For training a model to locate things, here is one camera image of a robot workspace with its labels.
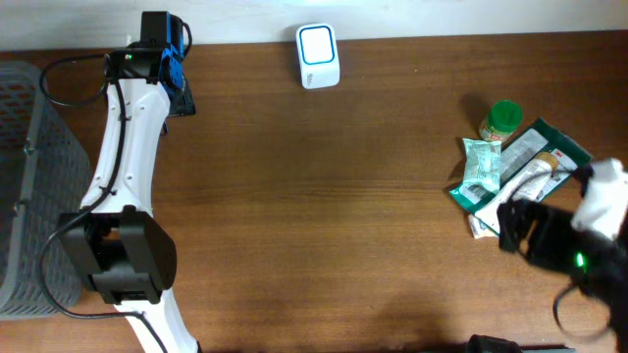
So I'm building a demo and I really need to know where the white cream tube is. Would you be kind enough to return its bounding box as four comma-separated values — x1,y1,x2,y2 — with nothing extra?
474,152,558,234

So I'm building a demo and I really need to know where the small orange box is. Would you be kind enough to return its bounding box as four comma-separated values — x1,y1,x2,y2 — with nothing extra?
468,215,498,239

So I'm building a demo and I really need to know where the light teal wipes pack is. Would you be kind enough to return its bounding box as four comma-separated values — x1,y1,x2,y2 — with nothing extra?
462,138,502,192

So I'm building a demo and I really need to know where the green 3M gloves package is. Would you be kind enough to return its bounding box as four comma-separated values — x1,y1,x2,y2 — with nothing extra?
449,118,593,214

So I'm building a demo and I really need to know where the green lid jar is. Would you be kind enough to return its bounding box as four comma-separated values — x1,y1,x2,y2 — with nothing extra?
479,100,524,142

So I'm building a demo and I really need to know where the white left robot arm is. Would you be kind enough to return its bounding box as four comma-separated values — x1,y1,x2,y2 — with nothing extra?
59,11,201,352

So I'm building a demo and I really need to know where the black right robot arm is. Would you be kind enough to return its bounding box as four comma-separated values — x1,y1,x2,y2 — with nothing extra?
497,200,627,352

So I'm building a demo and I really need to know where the white barcode scanner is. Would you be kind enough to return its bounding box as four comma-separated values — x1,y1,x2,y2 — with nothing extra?
295,24,340,90

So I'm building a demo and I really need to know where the grey plastic mesh basket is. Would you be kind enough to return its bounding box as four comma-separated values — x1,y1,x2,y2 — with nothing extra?
1,61,93,321

